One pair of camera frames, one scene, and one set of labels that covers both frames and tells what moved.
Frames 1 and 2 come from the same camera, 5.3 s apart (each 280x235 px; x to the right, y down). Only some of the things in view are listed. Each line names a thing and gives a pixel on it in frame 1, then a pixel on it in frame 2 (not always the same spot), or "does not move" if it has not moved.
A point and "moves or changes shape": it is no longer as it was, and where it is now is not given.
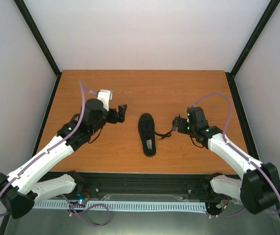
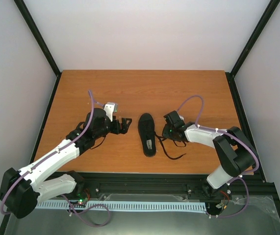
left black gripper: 114,119 -> 124,128
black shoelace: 165,135 moves or changes shape
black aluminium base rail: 172,187 does not move
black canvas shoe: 146,125 does not move
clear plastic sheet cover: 142,214 does not move
